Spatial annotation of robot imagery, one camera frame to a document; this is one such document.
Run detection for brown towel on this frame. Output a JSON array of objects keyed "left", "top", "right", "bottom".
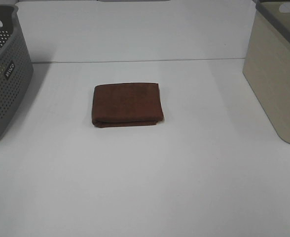
[{"left": 91, "top": 82, "right": 164, "bottom": 128}]

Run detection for grey perforated plastic basket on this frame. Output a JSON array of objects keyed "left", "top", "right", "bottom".
[{"left": 0, "top": 4, "right": 34, "bottom": 138}]

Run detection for beige basket with grey rim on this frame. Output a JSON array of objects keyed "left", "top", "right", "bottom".
[{"left": 243, "top": 0, "right": 290, "bottom": 144}]

